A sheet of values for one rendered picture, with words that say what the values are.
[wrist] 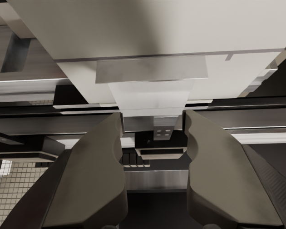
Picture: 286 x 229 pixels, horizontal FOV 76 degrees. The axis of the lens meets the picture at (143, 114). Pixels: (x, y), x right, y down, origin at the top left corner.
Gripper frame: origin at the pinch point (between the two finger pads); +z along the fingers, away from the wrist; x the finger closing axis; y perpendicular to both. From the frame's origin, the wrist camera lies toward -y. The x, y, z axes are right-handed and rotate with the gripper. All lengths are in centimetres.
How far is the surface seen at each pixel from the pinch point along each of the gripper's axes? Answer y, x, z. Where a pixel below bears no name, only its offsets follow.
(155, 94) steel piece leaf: 1.7, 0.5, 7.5
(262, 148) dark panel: 42, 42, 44
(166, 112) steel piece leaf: 5.9, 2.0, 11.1
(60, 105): 3.5, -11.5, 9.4
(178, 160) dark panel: 44, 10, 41
